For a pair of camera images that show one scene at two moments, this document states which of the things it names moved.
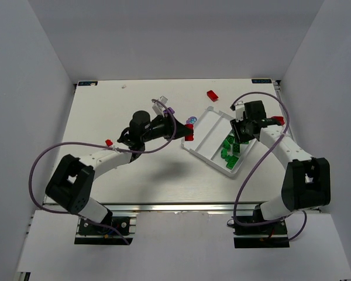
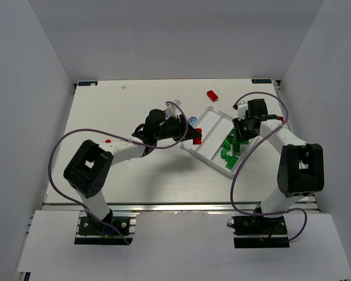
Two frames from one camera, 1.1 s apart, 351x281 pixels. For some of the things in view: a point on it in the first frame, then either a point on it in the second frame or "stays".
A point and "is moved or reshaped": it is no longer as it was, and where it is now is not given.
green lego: (224, 153) stays
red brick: (189, 137) is moved or reshaped
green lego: (226, 144) stays
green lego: (230, 138) stays
